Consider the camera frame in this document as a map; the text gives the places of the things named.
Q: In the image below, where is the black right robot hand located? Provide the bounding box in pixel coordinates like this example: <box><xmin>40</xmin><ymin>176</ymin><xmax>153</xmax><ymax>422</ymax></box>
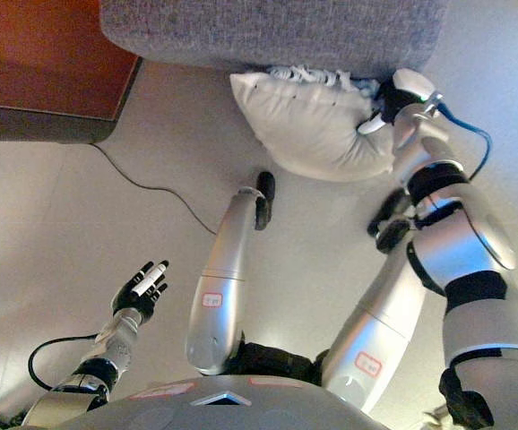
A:
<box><xmin>357</xmin><ymin>68</ymin><xmax>445</xmax><ymax>135</ymax></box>

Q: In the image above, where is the light gray fringed pillow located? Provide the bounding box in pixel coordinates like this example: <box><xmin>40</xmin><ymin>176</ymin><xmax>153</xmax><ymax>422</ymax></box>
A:
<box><xmin>229</xmin><ymin>64</ymin><xmax>398</xmax><ymax>183</ymax></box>

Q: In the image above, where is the reddish brown wooden cabinet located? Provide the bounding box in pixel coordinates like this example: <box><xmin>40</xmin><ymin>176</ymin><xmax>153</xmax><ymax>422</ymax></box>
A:
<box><xmin>0</xmin><ymin>0</ymin><xmax>143</xmax><ymax>146</ymax></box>

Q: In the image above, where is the thick black wrist cable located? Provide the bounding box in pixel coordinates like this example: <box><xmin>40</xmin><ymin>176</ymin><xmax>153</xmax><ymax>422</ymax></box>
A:
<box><xmin>27</xmin><ymin>333</ymin><xmax>104</xmax><ymax>391</ymax></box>

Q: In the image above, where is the gray fabric tub armchair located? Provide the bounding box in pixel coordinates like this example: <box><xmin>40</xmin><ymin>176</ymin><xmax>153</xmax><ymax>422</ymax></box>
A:
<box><xmin>100</xmin><ymin>0</ymin><xmax>448</xmax><ymax>82</ymax></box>

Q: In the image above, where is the gray robot torso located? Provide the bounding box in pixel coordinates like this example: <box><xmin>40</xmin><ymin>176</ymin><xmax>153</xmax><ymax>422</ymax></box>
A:
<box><xmin>16</xmin><ymin>340</ymin><xmax>421</xmax><ymax>430</ymax></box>

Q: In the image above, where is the blue wrist cable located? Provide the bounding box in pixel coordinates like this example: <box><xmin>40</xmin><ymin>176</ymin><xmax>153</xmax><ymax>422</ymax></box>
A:
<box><xmin>433</xmin><ymin>99</ymin><xmax>494</xmax><ymax>181</ymax></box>

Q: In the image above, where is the silver robot leg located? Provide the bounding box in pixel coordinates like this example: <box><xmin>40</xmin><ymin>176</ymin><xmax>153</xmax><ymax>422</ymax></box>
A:
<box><xmin>186</xmin><ymin>170</ymin><xmax>277</xmax><ymax>376</ymax></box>
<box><xmin>321</xmin><ymin>186</ymin><xmax>449</xmax><ymax>414</ymax></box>

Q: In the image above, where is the silver left robot leg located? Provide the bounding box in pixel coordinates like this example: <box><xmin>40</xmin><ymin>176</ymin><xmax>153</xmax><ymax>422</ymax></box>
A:
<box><xmin>186</xmin><ymin>170</ymin><xmax>277</xmax><ymax>376</ymax></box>

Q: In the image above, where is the silver right robot leg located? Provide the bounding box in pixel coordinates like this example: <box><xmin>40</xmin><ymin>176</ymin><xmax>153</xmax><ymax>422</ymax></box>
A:
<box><xmin>321</xmin><ymin>186</ymin><xmax>449</xmax><ymax>414</ymax></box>

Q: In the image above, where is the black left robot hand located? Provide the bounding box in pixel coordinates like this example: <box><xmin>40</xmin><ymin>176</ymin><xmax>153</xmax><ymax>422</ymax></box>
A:
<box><xmin>110</xmin><ymin>259</ymin><xmax>171</xmax><ymax>325</ymax></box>

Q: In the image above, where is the thin black floor cable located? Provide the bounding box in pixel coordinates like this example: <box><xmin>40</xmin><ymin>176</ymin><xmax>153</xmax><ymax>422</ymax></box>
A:
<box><xmin>89</xmin><ymin>142</ymin><xmax>219</xmax><ymax>237</ymax></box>

